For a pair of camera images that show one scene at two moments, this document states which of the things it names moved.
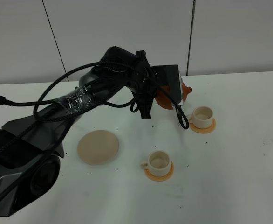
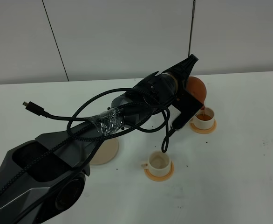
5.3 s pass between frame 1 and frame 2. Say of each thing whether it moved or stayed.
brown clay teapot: moved
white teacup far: stayed
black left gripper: moved
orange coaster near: stayed
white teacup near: stayed
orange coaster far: stayed
